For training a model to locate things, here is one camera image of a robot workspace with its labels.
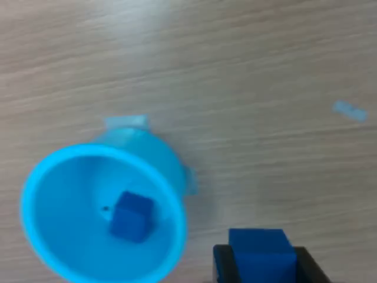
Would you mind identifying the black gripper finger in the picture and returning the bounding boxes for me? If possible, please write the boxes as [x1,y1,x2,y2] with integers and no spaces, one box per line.
[212,244,243,283]
[293,246,332,283]

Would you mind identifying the blue cube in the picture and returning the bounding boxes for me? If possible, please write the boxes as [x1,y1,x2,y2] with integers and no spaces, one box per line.
[228,228,297,283]
[108,190,156,244]

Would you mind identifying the blue plastic bin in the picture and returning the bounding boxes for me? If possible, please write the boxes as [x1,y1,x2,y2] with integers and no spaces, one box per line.
[19,125,189,283]

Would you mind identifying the blue tape square marker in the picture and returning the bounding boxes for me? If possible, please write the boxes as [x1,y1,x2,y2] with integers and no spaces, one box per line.
[332,100,369,123]

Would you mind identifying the blue tape cross marker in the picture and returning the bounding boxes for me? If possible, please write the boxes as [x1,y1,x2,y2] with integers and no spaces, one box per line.
[104,114,198,196]

